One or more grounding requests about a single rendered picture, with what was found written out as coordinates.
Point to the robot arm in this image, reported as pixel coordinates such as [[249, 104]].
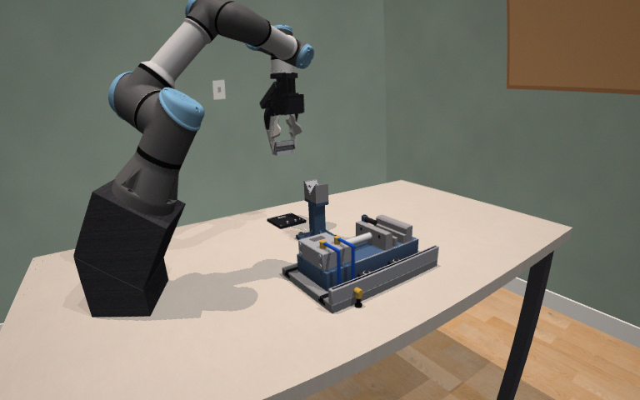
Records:
[[169, 119]]

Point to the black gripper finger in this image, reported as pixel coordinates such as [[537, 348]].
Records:
[[294, 128], [271, 124]]

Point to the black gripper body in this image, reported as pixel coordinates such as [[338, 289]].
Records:
[[292, 103]]

